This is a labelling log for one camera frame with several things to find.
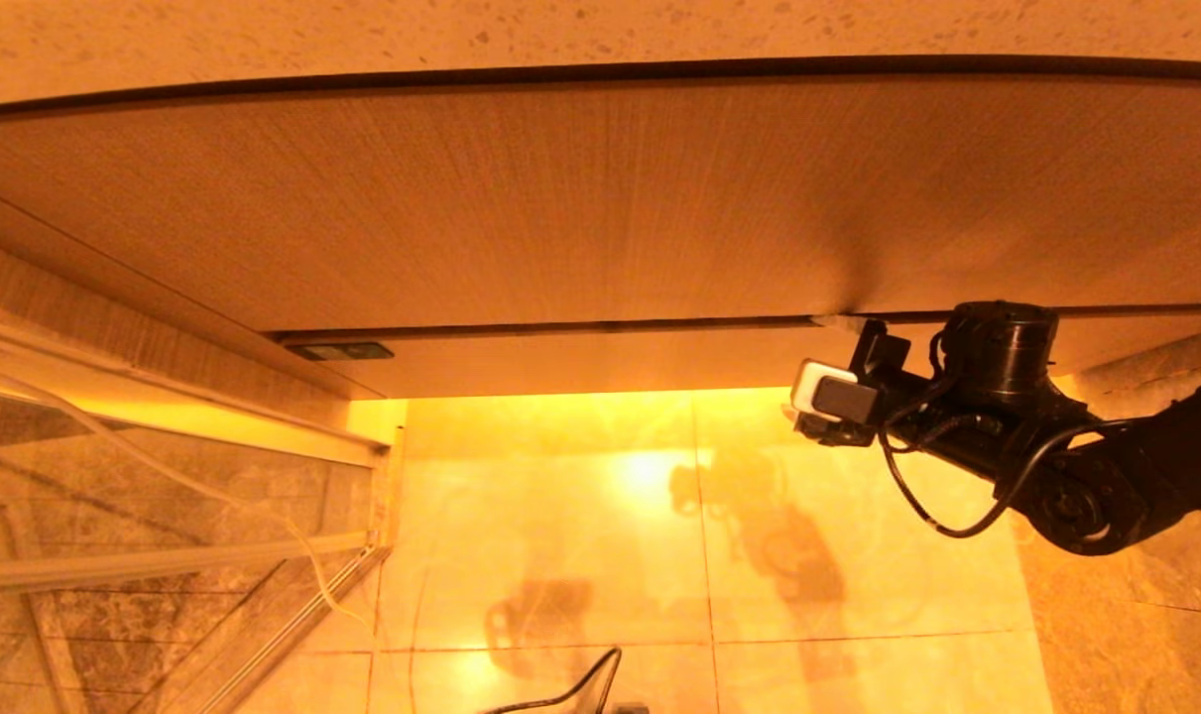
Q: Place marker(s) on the wooden drawer with cutout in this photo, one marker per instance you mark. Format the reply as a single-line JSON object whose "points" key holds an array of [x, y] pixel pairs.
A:
{"points": [[610, 362]]}

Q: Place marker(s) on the small black sensor switch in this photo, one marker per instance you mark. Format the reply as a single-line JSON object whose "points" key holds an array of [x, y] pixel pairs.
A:
{"points": [[342, 350]]}

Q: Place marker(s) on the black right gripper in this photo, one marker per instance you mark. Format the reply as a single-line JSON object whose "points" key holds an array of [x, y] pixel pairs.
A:
{"points": [[883, 352]]}

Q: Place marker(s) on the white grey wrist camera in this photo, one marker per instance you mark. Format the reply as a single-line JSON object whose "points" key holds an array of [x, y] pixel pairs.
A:
{"points": [[843, 397]]}

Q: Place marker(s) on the wooden vanity cabinet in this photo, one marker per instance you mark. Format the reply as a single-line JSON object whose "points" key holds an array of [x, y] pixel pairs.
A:
{"points": [[600, 198]]}

